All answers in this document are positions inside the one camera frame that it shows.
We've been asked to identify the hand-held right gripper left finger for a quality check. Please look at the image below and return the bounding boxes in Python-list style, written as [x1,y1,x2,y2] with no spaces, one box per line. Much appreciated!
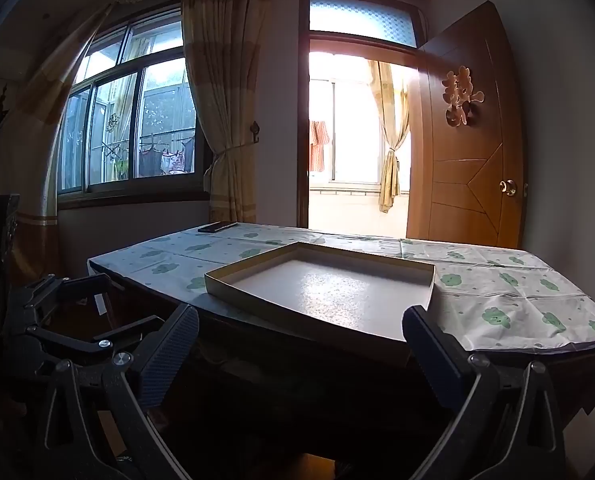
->
[44,305,199,480]

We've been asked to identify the beige striped curtain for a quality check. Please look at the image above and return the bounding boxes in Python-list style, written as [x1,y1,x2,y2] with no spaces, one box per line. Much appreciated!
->
[0,5,115,286]
[180,0,274,224]

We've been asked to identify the hanging orange clothes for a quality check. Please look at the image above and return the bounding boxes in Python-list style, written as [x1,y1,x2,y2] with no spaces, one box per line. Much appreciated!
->
[310,120,331,172]

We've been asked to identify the brown wooden door frame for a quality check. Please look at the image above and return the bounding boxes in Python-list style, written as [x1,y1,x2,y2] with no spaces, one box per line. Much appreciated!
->
[297,0,431,229]

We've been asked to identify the dark wooden table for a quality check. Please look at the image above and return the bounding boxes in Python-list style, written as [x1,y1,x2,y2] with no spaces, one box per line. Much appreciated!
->
[90,260,595,461]

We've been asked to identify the brown wooden door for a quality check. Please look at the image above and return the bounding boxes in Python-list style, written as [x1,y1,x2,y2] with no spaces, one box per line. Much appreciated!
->
[405,1,527,250]

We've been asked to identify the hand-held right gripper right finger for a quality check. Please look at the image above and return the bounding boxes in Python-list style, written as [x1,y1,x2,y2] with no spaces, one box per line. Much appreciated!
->
[402,305,568,480]

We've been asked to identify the gold paper door ornament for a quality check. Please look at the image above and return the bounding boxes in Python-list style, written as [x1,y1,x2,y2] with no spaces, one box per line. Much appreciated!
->
[441,64,486,127]

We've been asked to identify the frosted transom window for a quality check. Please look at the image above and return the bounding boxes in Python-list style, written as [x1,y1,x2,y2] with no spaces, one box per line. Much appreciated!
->
[308,0,421,50]

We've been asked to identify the laundry on clothesline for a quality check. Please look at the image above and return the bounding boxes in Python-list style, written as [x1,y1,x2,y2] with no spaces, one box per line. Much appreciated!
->
[137,135,196,177]

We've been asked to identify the shallow cardboard box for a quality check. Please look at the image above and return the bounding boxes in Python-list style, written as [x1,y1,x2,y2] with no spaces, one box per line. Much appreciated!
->
[204,241,437,361]

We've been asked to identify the dark framed sliding window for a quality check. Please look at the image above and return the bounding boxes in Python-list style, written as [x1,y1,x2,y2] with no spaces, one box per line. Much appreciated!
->
[57,2,210,208]

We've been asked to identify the white green cloud tablecloth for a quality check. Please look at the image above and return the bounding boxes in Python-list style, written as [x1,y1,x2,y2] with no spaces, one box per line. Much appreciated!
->
[87,223,595,352]

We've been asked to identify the thin yellow curtain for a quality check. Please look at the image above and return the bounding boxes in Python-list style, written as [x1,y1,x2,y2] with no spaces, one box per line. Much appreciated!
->
[369,60,411,214]

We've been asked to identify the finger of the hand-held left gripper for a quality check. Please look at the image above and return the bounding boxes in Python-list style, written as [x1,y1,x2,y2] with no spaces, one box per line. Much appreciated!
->
[24,316,167,366]
[4,276,127,321]

